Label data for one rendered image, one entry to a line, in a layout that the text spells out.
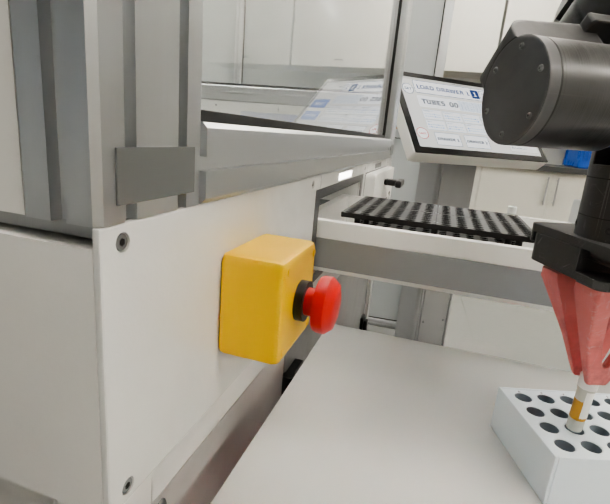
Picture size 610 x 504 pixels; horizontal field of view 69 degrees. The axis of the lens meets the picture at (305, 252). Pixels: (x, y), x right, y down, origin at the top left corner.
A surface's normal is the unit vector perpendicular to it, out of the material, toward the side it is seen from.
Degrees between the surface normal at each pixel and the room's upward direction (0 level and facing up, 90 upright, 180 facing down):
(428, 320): 90
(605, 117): 112
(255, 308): 90
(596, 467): 90
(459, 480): 0
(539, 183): 90
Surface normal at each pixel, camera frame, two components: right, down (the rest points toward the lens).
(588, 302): -0.95, 0.31
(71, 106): -0.29, 0.22
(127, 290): 0.95, 0.15
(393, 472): 0.08, -0.96
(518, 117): -0.98, -0.02
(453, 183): 0.36, 0.27
